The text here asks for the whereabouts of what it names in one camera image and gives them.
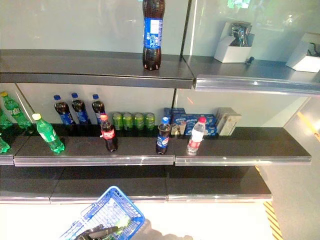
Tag Coca-Cola bottle red cap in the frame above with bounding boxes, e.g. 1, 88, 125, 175
99, 114, 119, 153

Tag blue plastic shopping basket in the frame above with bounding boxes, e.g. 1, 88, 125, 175
59, 185, 146, 240

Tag large Pepsi bottle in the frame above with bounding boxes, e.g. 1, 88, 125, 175
142, 0, 166, 71

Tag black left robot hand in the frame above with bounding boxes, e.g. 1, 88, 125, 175
74, 224, 119, 240

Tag white open cardboard box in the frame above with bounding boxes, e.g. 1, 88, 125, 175
285, 32, 320, 73
213, 21, 256, 64

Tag small Pepsi bottle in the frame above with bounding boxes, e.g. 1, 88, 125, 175
155, 116, 172, 155

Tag yellow black hazard tape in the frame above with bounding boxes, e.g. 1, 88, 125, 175
254, 164, 285, 240

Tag black cable bundle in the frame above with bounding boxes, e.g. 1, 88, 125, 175
307, 42, 320, 56

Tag narrow blue biscuit box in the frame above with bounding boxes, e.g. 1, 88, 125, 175
163, 107, 172, 125

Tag cream carton box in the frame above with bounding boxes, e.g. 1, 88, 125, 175
219, 113, 243, 137
216, 107, 239, 119

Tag silver foil snack bags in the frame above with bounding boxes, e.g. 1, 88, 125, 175
229, 22, 252, 47

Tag clear water bottle red cap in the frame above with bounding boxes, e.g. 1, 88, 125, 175
187, 116, 207, 156

